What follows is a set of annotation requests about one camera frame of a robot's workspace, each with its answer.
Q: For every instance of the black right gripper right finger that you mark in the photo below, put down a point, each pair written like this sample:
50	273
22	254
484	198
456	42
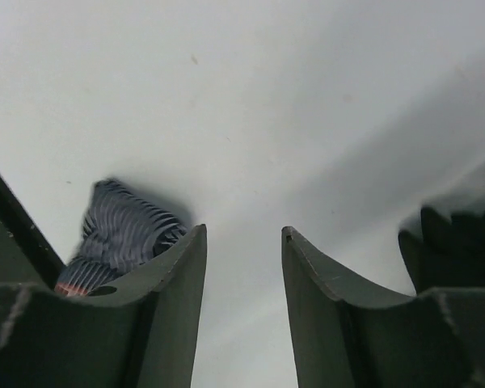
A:
348	331

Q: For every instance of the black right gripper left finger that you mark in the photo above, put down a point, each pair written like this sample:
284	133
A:
137	331

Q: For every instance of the striped navy underwear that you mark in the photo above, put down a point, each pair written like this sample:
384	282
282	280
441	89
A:
121	231

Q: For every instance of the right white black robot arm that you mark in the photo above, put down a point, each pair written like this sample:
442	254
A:
12	238

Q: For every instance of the navy white underwear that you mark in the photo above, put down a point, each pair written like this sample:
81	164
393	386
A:
449	254

